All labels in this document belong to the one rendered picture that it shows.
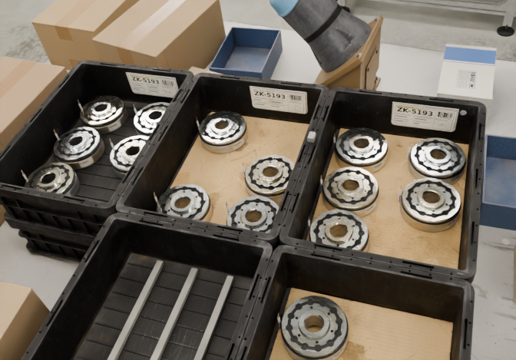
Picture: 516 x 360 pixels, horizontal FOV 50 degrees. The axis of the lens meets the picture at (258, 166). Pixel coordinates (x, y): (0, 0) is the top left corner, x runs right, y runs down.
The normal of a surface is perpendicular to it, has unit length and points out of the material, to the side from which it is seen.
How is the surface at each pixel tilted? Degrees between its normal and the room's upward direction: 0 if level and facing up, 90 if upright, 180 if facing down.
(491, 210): 90
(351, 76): 90
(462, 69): 0
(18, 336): 90
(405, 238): 0
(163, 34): 0
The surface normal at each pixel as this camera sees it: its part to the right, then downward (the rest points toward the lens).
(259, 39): -0.28, 0.72
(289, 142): -0.11, -0.68
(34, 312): 0.95, 0.12
